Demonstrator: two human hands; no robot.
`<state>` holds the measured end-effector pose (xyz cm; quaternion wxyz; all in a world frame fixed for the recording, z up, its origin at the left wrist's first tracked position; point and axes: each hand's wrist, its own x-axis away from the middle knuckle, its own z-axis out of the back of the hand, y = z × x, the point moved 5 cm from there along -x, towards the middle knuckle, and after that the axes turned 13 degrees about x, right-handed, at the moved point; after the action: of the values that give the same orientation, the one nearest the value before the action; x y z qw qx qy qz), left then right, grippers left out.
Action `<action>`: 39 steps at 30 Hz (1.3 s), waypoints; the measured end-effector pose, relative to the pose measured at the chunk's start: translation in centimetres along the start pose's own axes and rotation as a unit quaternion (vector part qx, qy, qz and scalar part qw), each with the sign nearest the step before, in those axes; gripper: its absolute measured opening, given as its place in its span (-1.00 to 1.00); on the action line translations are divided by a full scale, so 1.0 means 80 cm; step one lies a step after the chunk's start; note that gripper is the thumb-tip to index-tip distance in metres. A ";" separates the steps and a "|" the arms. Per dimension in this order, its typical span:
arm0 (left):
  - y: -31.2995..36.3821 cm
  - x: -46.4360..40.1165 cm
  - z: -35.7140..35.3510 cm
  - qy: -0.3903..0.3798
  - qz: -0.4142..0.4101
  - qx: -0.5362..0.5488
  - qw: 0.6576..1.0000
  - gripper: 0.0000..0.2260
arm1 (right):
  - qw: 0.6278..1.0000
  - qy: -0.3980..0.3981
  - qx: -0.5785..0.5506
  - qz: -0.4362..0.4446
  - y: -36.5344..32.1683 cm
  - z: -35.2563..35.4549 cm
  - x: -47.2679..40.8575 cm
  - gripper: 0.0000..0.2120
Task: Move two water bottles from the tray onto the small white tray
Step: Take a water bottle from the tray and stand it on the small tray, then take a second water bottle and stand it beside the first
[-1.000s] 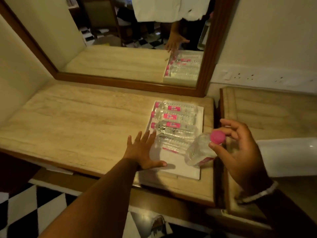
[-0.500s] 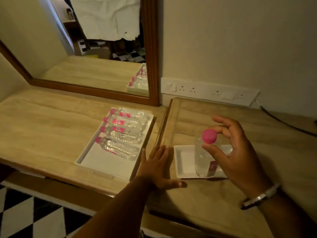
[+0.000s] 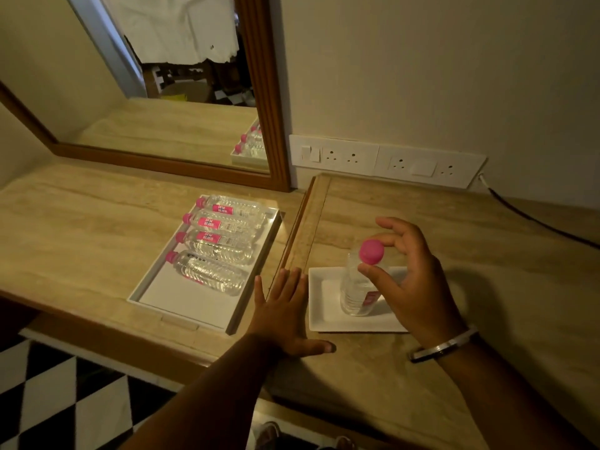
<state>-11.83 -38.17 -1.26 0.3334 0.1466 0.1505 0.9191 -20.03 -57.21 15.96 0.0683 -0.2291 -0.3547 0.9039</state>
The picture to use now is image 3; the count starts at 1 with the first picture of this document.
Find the person's right thumb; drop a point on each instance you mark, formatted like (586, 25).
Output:
(377, 281)

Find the person's right middle finger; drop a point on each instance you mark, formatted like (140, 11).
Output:
(391, 240)

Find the person's left thumb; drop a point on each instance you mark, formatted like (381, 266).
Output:
(318, 347)

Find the white wall socket panel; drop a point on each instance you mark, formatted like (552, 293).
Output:
(389, 161)

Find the clear water bottle pink cap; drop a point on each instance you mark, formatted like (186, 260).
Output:
(211, 274)
(234, 208)
(220, 246)
(225, 223)
(356, 295)

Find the small white rectangular plate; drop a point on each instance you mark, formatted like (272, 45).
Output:
(328, 313)

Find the person's left middle finger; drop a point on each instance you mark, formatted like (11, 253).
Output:
(290, 283)

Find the person's right forearm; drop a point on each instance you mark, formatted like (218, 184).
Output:
(506, 403)

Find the person's left hand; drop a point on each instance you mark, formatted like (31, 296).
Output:
(281, 318)

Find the person's left forearm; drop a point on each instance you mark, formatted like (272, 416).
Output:
(211, 398)

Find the person's shoe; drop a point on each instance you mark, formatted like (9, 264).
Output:
(268, 436)
(345, 443)

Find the person's right hand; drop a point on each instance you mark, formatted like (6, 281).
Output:
(422, 295)

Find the person's left little finger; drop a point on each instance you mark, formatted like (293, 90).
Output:
(259, 290)

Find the large white tray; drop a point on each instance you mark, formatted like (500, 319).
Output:
(187, 299)

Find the wooden framed mirror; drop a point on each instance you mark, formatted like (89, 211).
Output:
(262, 88)

